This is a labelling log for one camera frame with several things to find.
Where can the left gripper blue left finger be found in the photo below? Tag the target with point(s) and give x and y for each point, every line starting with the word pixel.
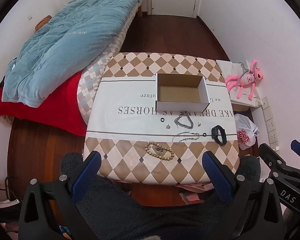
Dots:
pixel 83 175

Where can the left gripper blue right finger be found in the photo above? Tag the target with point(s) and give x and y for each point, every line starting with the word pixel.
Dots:
pixel 220 176

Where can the black fitness band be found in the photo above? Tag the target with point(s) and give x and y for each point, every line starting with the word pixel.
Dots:
pixel 218 134

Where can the white plastic bag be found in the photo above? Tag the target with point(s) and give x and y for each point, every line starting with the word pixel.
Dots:
pixel 247 131

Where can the checkered printed table cloth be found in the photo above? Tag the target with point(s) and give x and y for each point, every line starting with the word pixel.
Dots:
pixel 131 136

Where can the red blanket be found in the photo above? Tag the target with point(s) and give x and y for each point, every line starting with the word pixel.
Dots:
pixel 60 109

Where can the white cardboard box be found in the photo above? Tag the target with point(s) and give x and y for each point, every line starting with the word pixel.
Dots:
pixel 181 93

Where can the pink panther plush toy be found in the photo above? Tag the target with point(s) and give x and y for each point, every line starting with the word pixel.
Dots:
pixel 249 77

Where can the light blue quilt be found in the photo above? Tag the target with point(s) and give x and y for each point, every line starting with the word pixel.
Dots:
pixel 72 39

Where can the brown pillow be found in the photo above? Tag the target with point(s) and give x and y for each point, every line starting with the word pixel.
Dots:
pixel 42 22

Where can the white wall socket strip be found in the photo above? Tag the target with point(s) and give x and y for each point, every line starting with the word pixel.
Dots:
pixel 270 125

